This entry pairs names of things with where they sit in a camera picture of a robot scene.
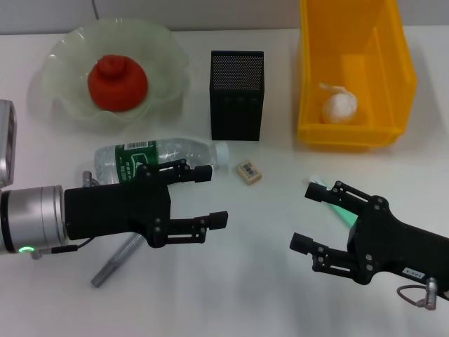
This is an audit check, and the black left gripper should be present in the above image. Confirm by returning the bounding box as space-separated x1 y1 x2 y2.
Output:
64 158 229 249

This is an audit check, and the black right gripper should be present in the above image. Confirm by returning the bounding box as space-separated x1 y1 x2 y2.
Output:
289 180 449 286

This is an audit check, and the mint green pen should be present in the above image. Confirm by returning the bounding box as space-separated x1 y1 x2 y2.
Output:
303 177 361 227

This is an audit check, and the clear green-label water bottle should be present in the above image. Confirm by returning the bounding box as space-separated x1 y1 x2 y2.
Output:
94 138 231 187

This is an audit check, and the white paper ball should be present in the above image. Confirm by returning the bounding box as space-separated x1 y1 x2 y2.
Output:
318 82 359 124

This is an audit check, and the red-orange knitted toy orange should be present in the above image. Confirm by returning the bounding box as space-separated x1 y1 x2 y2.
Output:
87 54 149 112

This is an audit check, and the beige eraser with barcode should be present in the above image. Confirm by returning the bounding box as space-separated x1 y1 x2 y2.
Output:
236 160 264 185

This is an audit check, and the black mesh pen holder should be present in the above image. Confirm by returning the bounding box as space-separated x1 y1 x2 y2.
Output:
209 50 265 143

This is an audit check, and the grey metallic pen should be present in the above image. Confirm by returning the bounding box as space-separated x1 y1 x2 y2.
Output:
90 234 143 289

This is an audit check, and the pale green glass fruit plate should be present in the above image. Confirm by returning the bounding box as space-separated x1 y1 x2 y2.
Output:
41 18 192 134

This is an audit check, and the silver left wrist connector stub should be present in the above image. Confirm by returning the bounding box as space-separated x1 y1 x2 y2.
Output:
81 170 99 189

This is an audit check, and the yellow plastic bin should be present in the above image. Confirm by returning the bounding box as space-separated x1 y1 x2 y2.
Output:
297 0 418 152

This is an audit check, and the right wrist cable with plug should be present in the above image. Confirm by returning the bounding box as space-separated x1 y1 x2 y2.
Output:
396 276 439 312

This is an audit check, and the wrist cable with plug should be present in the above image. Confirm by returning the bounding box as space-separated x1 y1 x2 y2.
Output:
29 237 96 260
396 276 439 312

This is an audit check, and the left wrist cable with plug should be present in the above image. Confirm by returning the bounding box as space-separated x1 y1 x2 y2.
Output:
29 237 96 260

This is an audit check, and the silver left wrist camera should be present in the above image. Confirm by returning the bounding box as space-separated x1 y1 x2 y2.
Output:
0 100 18 189

